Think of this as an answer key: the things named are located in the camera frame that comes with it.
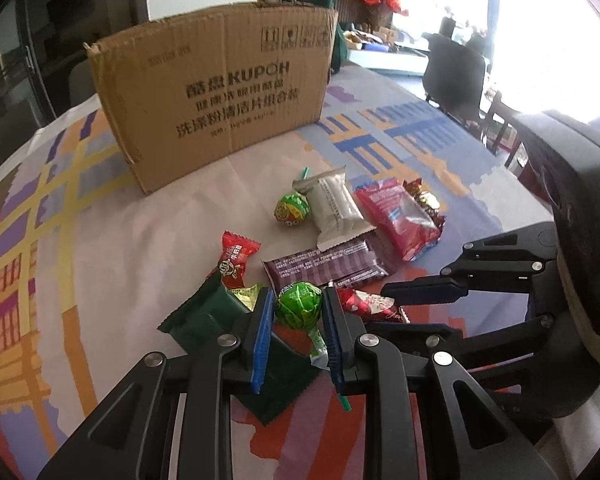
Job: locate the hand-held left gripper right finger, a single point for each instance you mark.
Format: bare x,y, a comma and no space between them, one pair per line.
332,345

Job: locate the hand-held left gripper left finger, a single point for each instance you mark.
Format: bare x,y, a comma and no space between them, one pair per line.
261,340

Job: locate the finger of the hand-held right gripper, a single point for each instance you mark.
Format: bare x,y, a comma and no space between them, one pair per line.
432,291
410,331

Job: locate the red heart print candy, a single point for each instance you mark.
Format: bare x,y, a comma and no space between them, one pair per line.
370,305

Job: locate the dark green snack packet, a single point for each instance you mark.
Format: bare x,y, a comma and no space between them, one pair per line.
205,320

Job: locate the pink red snack packet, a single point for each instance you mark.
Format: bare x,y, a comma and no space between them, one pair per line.
400,220

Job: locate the purple snack bar packet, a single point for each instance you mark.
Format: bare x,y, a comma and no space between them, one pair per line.
325,264

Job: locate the brown cardboard box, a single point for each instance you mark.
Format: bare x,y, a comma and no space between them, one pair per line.
205,60

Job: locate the person's right forearm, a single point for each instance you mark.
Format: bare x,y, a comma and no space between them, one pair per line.
585,435

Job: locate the green yellow wrapped candy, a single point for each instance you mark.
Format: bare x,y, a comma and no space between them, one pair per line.
245,296

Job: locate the gold red wrapped candy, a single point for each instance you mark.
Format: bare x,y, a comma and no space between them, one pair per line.
425,200

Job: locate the white snack packet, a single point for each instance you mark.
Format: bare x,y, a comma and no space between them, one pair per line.
335,205

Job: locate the green orange wrapped lollipop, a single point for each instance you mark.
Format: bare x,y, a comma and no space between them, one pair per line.
290,208

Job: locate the brown wooden chair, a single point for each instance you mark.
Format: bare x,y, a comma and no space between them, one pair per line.
500,120

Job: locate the dark dining chair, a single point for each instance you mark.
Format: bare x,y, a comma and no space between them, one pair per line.
452,70

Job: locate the white sideboard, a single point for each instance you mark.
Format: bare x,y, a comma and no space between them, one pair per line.
395,62

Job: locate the pile of small boxes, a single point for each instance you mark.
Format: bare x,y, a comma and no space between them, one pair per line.
372,35

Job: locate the black framed glass door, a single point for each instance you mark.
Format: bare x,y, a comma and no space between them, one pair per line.
30,35

